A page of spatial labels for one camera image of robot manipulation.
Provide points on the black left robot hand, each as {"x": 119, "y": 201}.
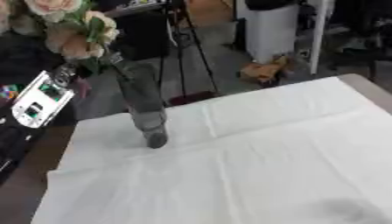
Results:
{"x": 76, "y": 70}

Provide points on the pink artificial flower bouquet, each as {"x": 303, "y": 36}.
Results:
{"x": 61, "y": 17}

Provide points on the grey tall vase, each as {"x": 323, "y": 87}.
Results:
{"x": 143, "y": 102}

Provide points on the colourful cube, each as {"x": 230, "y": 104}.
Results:
{"x": 8, "y": 91}

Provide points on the black box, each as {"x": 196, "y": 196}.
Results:
{"x": 144, "y": 35}

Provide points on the black tripod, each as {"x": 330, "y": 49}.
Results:
{"x": 179, "y": 43}

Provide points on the tan cardboard box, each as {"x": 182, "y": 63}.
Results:
{"x": 209, "y": 11}

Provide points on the brown paper bag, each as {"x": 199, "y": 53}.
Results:
{"x": 263, "y": 71}

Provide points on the white pole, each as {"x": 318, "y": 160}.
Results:
{"x": 319, "y": 35}

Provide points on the black chair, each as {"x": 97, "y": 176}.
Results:
{"x": 360, "y": 38}

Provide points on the dark red base plate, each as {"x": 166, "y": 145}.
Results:
{"x": 193, "y": 98}

